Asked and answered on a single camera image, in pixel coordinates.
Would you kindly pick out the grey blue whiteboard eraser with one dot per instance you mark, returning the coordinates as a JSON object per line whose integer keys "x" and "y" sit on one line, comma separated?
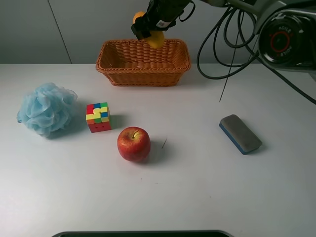
{"x": 238, "y": 132}

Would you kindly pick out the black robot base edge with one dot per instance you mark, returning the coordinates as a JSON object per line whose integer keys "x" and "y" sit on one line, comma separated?
{"x": 205, "y": 233}

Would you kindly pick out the yellow lemon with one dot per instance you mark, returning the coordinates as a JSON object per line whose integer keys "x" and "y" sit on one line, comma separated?
{"x": 156, "y": 39}

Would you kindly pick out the blue mesh bath loofah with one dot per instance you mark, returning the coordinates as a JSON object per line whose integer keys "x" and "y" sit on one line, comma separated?
{"x": 47, "y": 109}

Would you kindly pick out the red apple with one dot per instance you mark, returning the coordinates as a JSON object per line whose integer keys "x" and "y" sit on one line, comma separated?
{"x": 134, "y": 144}

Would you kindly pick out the brown wicker basket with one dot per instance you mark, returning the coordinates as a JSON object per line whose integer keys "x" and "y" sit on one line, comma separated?
{"x": 131, "y": 62}

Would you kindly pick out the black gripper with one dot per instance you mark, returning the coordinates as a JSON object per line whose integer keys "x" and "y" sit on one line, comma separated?
{"x": 160, "y": 16}

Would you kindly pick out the multicolour puzzle cube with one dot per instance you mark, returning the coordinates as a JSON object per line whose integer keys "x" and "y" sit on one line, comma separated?
{"x": 98, "y": 117}

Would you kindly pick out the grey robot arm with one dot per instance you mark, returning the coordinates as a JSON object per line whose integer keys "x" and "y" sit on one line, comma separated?
{"x": 286, "y": 29}

